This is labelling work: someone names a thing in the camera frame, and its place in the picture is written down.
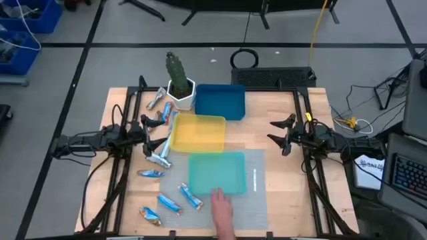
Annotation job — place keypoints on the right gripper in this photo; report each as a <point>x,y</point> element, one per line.
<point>307,135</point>

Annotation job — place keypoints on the teal plastic bin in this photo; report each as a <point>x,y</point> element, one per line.
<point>217,171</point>

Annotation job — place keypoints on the blue orange granola bar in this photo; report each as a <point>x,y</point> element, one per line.
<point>190,196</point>
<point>150,216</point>

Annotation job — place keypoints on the blue storage crate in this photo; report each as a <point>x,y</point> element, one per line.
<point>26,56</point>
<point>50,20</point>

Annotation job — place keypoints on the grey dolly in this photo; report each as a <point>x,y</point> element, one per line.
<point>13,80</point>

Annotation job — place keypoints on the white paper sheet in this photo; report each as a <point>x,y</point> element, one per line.
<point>367,176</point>

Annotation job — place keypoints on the grey desk surface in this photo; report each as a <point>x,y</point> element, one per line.
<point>417,100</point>

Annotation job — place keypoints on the grey mesh mat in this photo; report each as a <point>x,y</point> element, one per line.
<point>253,210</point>

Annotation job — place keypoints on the black partition panel with feet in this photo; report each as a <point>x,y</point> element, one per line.
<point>217,4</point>

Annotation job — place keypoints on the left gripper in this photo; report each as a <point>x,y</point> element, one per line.
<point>136,135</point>

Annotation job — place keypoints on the blue plastic bin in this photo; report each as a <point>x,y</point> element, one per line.
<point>220,101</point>

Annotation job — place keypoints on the green cactus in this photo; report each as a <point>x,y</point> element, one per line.
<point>177,73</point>

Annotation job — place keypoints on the black mesh case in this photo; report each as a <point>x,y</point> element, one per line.
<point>273,77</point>

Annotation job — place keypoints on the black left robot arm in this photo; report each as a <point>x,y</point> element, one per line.
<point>83,141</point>

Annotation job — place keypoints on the white hexagonal plant pot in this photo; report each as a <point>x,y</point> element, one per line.
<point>181,104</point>

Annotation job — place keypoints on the person's hand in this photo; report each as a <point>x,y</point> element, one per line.
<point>221,213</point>

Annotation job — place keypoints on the black aluminium rig frame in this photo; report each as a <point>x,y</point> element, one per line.
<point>302,91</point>

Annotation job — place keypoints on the grey keyboard tray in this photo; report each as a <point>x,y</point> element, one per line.
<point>385,186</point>

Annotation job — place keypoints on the black floor object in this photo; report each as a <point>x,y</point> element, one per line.
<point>4,115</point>

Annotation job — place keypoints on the yellow plastic bin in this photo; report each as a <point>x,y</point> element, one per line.
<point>198,133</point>

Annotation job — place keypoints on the backlit keyboard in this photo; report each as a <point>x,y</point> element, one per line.
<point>410,175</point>

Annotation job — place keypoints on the white strip on mat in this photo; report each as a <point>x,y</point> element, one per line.
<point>255,180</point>

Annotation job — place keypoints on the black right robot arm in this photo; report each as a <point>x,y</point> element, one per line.
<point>363,145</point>

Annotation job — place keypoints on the yellow plug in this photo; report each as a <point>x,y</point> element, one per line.
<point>350,122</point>

